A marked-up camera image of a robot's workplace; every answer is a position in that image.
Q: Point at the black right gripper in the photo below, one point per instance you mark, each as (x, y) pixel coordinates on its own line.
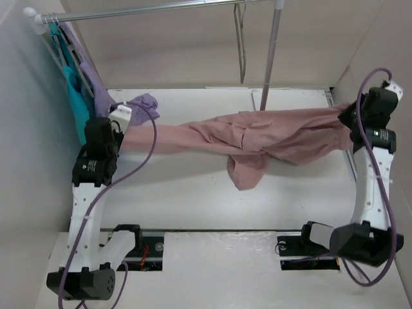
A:
(345, 116)

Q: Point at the grey empty clothes hanger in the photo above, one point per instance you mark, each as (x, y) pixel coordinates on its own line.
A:
(239, 13)

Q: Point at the white rack corner joint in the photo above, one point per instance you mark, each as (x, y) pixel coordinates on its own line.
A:
(35, 20)

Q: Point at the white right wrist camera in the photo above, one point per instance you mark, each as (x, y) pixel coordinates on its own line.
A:
(392, 86)

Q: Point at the grey vertical rack pole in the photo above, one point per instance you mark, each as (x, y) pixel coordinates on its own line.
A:
(278, 6)

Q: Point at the pink trousers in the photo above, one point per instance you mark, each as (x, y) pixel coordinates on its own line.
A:
(250, 139)

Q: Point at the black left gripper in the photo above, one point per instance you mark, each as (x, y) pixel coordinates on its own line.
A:
(121, 137)

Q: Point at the purple hanging garment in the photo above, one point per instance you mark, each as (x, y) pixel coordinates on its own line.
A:
(143, 107)

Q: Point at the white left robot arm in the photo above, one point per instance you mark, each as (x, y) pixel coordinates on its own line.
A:
(87, 271)

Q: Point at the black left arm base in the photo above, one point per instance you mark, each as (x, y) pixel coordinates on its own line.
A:
(150, 256)

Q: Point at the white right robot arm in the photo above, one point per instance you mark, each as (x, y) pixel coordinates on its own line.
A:
(367, 238)

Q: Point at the teal hanging garment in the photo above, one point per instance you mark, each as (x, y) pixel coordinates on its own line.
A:
(82, 105)

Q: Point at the grey hanger with teal garment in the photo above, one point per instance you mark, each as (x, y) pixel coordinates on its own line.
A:
(54, 30)

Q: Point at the silver horizontal rack rail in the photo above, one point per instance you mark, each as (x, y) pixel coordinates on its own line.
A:
(78, 16)

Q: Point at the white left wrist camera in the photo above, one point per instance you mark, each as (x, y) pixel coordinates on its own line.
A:
(122, 115)

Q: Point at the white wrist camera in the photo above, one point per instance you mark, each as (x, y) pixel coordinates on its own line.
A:
(392, 86)
(122, 115)

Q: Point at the grey hanger with purple garment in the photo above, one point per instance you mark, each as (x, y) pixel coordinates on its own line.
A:
(76, 53)

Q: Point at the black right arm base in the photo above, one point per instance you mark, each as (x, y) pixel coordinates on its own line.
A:
(296, 254)

